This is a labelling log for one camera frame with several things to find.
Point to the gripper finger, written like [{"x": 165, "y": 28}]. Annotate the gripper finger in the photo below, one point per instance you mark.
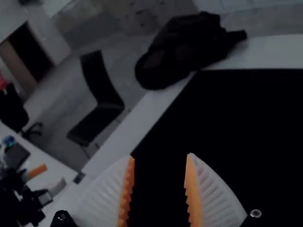
[
  {"x": 104, "y": 196},
  {"x": 210, "y": 201}
]

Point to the orange tool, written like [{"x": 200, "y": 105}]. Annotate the orange tool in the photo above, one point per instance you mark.
[{"x": 38, "y": 170}]

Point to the black mat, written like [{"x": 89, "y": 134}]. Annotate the black mat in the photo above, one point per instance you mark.
[{"x": 236, "y": 118}]

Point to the dark tablet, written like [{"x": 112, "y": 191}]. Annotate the dark tablet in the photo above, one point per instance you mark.
[{"x": 17, "y": 154}]

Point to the black office chair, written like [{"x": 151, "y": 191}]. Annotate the black office chair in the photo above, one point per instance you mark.
[{"x": 11, "y": 111}]

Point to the black jacket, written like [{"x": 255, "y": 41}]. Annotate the black jacket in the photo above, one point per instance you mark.
[{"x": 184, "y": 52}]

